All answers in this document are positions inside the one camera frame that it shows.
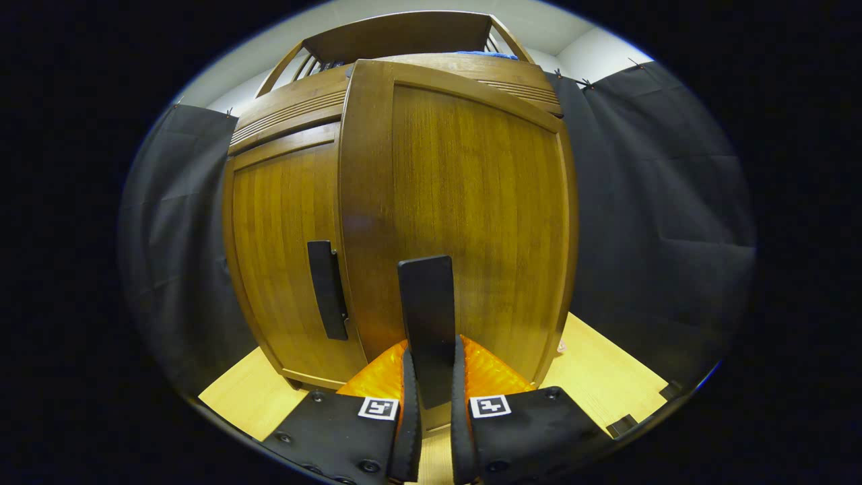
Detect wooden cabinet door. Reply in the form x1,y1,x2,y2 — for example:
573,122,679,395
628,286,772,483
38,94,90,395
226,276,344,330
224,123,370,393
339,59,578,432

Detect wooden double-door shoe cabinet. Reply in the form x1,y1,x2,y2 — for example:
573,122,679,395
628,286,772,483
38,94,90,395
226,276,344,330
222,10,580,432

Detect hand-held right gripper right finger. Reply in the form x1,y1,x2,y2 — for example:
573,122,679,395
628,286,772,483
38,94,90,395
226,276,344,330
450,335,620,485

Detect black door handle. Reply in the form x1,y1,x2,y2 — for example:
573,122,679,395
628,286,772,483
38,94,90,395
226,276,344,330
308,240,350,341
397,255,459,410

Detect wooden ribbed drawer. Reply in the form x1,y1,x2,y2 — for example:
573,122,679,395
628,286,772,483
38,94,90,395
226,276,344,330
229,53,564,156

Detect black backdrop cloth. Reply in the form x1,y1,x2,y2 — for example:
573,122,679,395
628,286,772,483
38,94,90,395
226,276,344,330
118,61,756,398

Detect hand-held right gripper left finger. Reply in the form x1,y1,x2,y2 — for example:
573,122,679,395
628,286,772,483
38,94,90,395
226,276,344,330
261,340,424,484

